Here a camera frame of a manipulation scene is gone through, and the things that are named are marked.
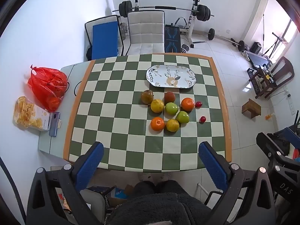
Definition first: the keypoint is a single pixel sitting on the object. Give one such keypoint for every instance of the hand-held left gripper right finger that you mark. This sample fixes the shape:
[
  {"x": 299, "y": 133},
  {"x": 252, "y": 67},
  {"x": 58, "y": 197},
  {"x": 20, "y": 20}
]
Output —
[{"x": 212, "y": 166}]

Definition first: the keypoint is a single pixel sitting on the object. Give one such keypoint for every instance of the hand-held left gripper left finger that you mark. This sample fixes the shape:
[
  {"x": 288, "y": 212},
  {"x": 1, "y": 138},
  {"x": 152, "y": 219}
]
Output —
[{"x": 90, "y": 166}]

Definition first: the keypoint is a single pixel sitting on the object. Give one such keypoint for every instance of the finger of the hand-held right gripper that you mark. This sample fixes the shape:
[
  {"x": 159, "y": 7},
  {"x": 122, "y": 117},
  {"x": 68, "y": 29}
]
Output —
[
  {"x": 291, "y": 133},
  {"x": 269, "y": 146}
]

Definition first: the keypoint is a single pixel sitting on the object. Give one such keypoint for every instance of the red cherry tomato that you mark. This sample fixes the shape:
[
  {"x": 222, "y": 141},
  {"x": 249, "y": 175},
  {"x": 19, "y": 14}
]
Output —
[
  {"x": 198, "y": 104},
  {"x": 202, "y": 119}
]

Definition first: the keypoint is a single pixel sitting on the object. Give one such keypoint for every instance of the yellow-green citrus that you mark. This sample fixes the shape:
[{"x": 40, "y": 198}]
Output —
[{"x": 172, "y": 125}]

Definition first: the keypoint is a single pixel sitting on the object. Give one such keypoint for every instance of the green apple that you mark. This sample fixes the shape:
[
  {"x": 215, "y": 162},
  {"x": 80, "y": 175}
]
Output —
[
  {"x": 182, "y": 117},
  {"x": 171, "y": 108}
]

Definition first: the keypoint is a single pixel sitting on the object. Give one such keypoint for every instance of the orange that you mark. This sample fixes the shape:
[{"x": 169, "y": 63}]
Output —
[
  {"x": 157, "y": 124},
  {"x": 188, "y": 104}
]

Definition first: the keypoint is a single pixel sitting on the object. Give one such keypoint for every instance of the red-brown apple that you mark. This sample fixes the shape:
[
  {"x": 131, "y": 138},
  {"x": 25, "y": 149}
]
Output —
[{"x": 169, "y": 97}]

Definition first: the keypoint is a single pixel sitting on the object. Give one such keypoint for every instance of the yellow lemon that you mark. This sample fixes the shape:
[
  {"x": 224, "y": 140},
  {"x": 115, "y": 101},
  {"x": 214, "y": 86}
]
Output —
[{"x": 157, "y": 105}]

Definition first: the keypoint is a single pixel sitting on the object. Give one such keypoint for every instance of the brown pear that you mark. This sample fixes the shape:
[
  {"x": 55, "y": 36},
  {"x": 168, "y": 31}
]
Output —
[{"x": 147, "y": 96}]

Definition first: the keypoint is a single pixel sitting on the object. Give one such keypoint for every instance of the floral patterned ceramic plate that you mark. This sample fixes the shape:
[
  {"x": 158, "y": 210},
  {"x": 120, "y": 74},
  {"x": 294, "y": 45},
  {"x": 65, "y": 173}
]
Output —
[{"x": 171, "y": 76}]

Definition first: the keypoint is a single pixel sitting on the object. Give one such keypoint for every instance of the pile of clothes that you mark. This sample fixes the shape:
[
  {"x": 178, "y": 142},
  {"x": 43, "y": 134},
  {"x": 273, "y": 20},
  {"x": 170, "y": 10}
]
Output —
[{"x": 294, "y": 153}]

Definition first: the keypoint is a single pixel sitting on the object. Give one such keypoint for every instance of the black box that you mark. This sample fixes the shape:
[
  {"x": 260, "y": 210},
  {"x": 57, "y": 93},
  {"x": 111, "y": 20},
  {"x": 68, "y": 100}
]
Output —
[{"x": 98, "y": 189}]

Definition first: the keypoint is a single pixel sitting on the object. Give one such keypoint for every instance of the white power strip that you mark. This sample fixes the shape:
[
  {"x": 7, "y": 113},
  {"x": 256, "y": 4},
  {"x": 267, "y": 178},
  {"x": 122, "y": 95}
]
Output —
[{"x": 290, "y": 104}]

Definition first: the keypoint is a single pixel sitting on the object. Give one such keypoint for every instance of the blue cardboard box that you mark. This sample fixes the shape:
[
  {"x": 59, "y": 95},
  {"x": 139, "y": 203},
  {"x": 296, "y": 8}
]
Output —
[{"x": 119, "y": 193}]

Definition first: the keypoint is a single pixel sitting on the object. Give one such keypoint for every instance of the small wooden stool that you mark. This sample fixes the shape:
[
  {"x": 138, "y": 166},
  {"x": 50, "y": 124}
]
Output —
[{"x": 251, "y": 107}]

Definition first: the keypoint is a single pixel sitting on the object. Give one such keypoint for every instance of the small beige card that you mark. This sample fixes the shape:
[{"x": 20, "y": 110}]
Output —
[{"x": 60, "y": 124}]

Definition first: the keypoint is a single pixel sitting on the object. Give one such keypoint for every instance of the blue smartphone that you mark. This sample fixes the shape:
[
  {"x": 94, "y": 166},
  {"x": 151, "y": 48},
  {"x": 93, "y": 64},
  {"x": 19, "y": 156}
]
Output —
[{"x": 54, "y": 124}]

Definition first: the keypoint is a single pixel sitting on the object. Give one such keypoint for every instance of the green white checkered tablecloth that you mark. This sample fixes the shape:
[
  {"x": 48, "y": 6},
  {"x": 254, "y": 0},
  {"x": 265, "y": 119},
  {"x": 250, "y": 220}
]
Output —
[{"x": 112, "y": 112}]

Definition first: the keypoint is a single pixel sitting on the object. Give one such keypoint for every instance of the dark wooden chair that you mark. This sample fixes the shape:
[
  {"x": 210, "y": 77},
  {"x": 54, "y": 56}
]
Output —
[{"x": 284, "y": 71}]

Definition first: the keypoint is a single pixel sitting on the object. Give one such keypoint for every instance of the person's dark fleece clothing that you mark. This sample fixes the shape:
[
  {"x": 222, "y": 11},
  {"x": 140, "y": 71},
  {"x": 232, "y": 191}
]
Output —
[{"x": 159, "y": 206}]

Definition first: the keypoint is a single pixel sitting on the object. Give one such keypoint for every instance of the black plastic crate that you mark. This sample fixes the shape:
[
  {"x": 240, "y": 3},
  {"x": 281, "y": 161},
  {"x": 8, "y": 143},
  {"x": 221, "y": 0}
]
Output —
[{"x": 252, "y": 75}]

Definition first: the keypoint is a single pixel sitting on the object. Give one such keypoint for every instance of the black treadmill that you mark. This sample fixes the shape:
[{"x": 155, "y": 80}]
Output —
[{"x": 259, "y": 59}]

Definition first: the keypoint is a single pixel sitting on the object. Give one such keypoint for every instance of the clear bag of chips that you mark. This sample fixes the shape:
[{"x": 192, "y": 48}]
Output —
[{"x": 27, "y": 113}]

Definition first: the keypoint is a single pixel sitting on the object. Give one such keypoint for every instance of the black speaker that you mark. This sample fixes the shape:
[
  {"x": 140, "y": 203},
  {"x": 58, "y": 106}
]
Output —
[{"x": 256, "y": 48}]

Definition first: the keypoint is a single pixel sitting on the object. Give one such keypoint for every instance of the red plastic bag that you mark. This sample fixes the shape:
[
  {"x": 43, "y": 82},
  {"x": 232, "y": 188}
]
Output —
[{"x": 46, "y": 84}]

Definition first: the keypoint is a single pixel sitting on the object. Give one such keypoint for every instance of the black tripod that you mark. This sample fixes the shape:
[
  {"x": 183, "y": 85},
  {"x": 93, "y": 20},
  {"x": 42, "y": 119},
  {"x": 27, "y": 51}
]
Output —
[{"x": 277, "y": 41}]

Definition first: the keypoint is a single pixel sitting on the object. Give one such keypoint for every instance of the window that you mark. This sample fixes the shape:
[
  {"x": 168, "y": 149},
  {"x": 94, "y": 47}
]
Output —
[{"x": 289, "y": 35}]

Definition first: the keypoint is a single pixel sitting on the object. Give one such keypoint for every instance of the chrome dumbbell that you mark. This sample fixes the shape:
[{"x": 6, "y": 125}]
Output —
[{"x": 185, "y": 48}]

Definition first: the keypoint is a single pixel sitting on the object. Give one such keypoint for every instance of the short black bar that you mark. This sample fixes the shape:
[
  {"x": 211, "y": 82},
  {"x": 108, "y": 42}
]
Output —
[{"x": 200, "y": 42}]

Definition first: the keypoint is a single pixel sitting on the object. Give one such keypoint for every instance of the long barbell with small plates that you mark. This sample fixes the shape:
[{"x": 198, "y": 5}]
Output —
[{"x": 211, "y": 33}]

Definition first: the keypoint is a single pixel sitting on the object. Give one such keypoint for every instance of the folded chair with blue cushion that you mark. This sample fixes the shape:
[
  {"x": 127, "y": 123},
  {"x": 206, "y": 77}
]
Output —
[{"x": 104, "y": 38}]

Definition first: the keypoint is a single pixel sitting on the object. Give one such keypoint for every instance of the black blue sit-up bench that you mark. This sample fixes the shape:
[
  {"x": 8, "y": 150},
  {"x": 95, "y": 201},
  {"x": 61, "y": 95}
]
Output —
[{"x": 172, "y": 39}]

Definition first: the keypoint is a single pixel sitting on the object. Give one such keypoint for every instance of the barbell weight bench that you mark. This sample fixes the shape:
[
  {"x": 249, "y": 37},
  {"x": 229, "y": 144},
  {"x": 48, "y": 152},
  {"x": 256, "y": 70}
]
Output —
[{"x": 192, "y": 28}]

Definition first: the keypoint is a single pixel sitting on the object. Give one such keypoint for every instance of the clear water jug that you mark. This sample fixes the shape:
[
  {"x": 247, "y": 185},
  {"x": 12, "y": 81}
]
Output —
[{"x": 123, "y": 29}]

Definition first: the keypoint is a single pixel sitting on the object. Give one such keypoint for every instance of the white padded chair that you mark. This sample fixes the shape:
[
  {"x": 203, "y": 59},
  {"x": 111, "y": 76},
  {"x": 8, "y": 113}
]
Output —
[{"x": 145, "y": 32}]

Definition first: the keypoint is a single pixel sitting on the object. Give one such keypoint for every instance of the grey curved exercise bar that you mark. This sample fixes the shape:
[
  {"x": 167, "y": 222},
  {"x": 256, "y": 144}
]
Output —
[{"x": 180, "y": 18}]

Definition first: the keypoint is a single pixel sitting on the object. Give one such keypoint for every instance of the barbell with black plates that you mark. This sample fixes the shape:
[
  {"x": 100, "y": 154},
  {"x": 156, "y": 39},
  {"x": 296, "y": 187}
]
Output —
[{"x": 125, "y": 8}]

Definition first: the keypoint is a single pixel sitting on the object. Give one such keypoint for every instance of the black metal chair frame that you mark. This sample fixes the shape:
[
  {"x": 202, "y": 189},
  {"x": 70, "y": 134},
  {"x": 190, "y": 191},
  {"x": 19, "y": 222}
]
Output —
[{"x": 211, "y": 193}]

